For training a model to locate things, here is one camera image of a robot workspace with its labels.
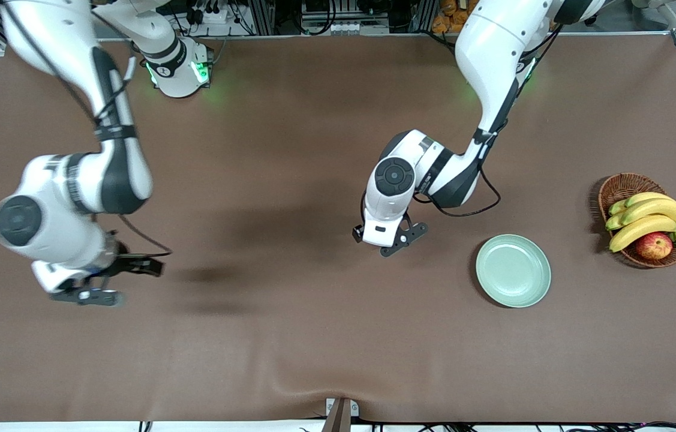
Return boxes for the light green round plate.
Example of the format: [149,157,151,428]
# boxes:
[475,234,552,308]

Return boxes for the brown table cloth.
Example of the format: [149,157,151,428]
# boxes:
[0,33,676,424]

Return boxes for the orange toy bread pile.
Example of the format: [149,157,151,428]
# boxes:
[432,0,477,34]

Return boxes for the brown wooden bar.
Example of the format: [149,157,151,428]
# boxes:
[321,398,352,432]

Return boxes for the brown wicker basket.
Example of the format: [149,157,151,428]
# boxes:
[598,173,676,269]

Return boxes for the white power strip with plugs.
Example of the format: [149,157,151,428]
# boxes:
[185,0,232,25]

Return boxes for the yellow banana bunch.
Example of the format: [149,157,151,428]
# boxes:
[605,192,676,253]

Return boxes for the red yellow apple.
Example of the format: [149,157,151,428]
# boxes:
[635,232,674,261]

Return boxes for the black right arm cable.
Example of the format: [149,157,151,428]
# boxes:
[5,0,173,259]

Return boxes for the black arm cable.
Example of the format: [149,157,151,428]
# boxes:
[413,24,560,218]
[5,0,173,259]

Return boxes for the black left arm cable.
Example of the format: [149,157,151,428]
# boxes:
[413,24,560,218]

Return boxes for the grey metal table bracket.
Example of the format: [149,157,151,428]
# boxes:
[325,398,360,418]

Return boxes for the aluminium frame post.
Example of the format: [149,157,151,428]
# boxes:
[414,0,439,34]
[247,0,275,35]

